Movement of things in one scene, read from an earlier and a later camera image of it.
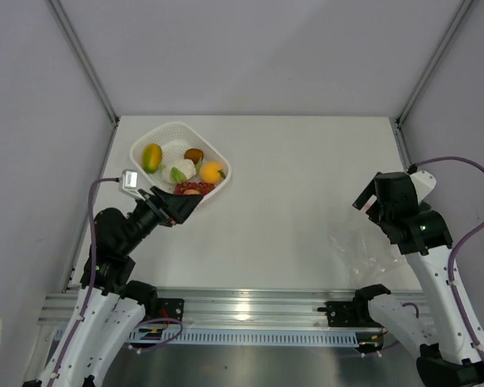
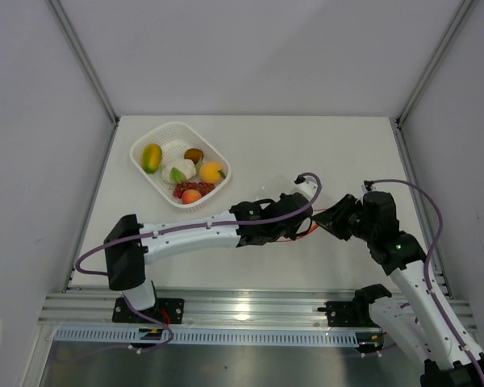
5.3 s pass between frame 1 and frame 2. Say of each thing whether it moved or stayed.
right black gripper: moved
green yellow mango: stayed
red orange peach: stayed
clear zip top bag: moved
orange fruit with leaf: stayed
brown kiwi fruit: stayed
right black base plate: stayed
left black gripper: moved
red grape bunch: stayed
